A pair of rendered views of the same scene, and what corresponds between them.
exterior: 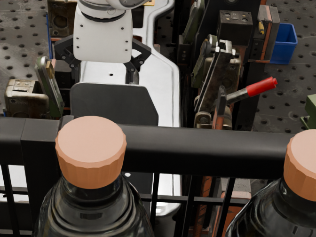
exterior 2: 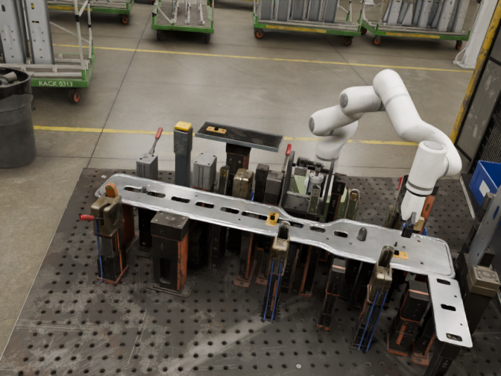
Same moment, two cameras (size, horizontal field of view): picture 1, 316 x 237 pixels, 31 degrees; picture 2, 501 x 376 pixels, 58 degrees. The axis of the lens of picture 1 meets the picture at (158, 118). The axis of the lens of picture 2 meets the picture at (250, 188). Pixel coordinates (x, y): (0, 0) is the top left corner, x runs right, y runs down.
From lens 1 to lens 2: 1.83 m
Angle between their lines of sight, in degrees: 60
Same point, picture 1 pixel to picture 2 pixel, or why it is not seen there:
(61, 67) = (341, 263)
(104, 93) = not seen: outside the picture
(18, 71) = (230, 337)
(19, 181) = (443, 289)
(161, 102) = (372, 230)
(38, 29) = (176, 318)
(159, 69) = (344, 225)
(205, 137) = not seen: outside the picture
